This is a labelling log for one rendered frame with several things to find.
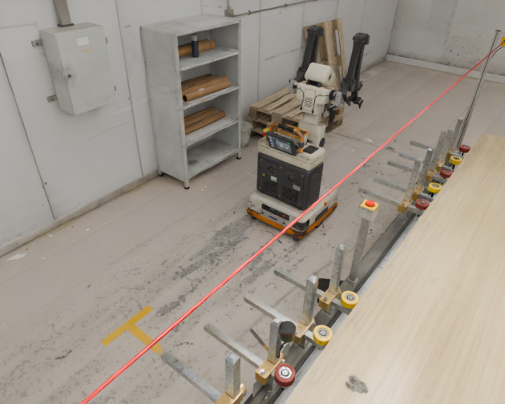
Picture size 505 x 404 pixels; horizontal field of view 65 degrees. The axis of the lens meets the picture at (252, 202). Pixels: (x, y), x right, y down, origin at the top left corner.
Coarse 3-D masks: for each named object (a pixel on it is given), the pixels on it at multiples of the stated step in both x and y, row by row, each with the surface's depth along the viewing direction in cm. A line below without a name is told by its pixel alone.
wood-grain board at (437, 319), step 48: (480, 144) 319; (480, 192) 260; (432, 240) 219; (480, 240) 220; (384, 288) 189; (432, 288) 190; (480, 288) 190; (336, 336) 166; (384, 336) 166; (432, 336) 167; (480, 336) 168; (336, 384) 148; (384, 384) 149; (432, 384) 149; (480, 384) 150
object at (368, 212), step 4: (364, 204) 189; (376, 204) 190; (360, 208) 190; (364, 208) 189; (368, 208) 187; (372, 208) 187; (376, 208) 189; (360, 212) 191; (364, 212) 190; (368, 212) 188; (372, 212) 187; (376, 212) 191; (360, 216) 192; (364, 216) 191; (368, 216) 189; (372, 216) 188; (368, 220) 191
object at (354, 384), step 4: (352, 376) 150; (356, 376) 151; (352, 380) 149; (356, 380) 148; (348, 384) 147; (352, 384) 148; (356, 384) 147; (360, 384) 148; (364, 384) 148; (348, 388) 147; (352, 388) 146; (356, 388) 146; (360, 388) 146; (364, 388) 146; (360, 392) 145; (364, 392) 146
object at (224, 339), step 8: (208, 328) 173; (216, 328) 173; (216, 336) 170; (224, 336) 169; (224, 344) 169; (232, 344) 166; (240, 352) 163; (248, 352) 163; (248, 360) 162; (256, 360) 160; (272, 376) 156
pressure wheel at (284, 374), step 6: (282, 366) 153; (288, 366) 153; (276, 372) 151; (282, 372) 151; (288, 372) 152; (294, 372) 151; (276, 378) 150; (282, 378) 149; (288, 378) 149; (294, 378) 150; (282, 384) 149; (288, 384) 149
